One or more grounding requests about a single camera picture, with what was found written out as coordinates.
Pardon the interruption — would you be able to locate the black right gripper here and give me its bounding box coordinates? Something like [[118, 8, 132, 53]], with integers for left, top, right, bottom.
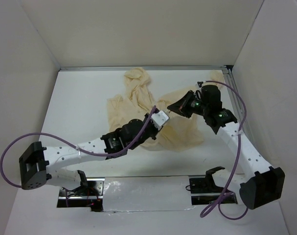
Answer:
[[168, 90, 209, 118]]

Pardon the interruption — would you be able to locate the cream yellow jacket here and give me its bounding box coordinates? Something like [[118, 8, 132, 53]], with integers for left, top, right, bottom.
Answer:
[[106, 67, 224, 152]]

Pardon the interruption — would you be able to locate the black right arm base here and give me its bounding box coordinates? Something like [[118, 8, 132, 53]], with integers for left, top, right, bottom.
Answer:
[[185, 166, 225, 205]]

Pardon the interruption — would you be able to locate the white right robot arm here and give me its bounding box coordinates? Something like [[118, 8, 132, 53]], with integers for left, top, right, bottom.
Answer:
[[167, 82, 285, 210]]

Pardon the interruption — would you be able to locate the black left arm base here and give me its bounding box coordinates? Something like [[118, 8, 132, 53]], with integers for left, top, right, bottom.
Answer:
[[57, 170, 105, 212]]

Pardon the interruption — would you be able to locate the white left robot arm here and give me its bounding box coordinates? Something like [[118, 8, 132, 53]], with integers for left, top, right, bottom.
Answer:
[[19, 111, 169, 195]]

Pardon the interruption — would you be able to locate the white taped front board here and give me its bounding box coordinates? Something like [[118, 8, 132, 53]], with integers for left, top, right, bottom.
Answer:
[[103, 176, 194, 212]]

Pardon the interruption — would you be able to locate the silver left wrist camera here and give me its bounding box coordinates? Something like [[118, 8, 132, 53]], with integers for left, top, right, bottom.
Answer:
[[151, 111, 170, 131]]

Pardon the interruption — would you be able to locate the aluminium frame rail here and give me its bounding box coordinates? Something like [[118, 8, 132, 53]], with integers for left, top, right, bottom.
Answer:
[[59, 64, 265, 173]]

